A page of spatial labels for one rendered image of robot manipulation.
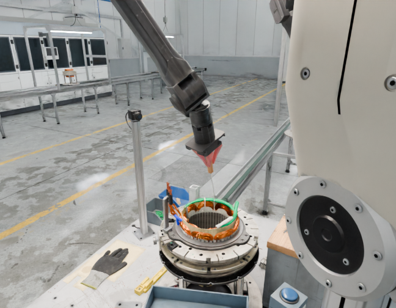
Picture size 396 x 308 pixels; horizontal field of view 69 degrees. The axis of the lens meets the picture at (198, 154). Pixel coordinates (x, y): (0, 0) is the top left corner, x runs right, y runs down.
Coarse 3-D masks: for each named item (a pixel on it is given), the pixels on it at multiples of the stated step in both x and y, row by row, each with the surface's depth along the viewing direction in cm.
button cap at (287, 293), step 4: (284, 288) 76; (288, 288) 76; (284, 292) 75; (288, 292) 75; (292, 292) 75; (284, 296) 74; (288, 296) 73; (292, 296) 73; (296, 296) 73; (288, 300) 73; (292, 300) 73
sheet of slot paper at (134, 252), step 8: (120, 240) 136; (112, 248) 131; (128, 248) 131; (136, 248) 131; (144, 248) 130; (96, 256) 126; (128, 256) 126; (136, 256) 126; (88, 264) 121; (128, 264) 121; (80, 272) 117; (88, 272) 117; (120, 272) 117; (64, 280) 112; (80, 280) 113; (112, 280) 113; (80, 288) 109
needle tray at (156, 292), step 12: (156, 288) 74; (168, 288) 74; (180, 288) 73; (156, 300) 75; (168, 300) 75; (180, 300) 74; (192, 300) 74; (204, 300) 73; (216, 300) 73; (228, 300) 72; (240, 300) 71
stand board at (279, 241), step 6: (282, 222) 100; (276, 228) 97; (282, 228) 97; (276, 234) 94; (282, 234) 94; (270, 240) 91; (276, 240) 91; (282, 240) 91; (288, 240) 91; (270, 246) 91; (276, 246) 90; (282, 246) 89; (288, 246) 89; (282, 252) 89; (288, 252) 88; (294, 252) 87
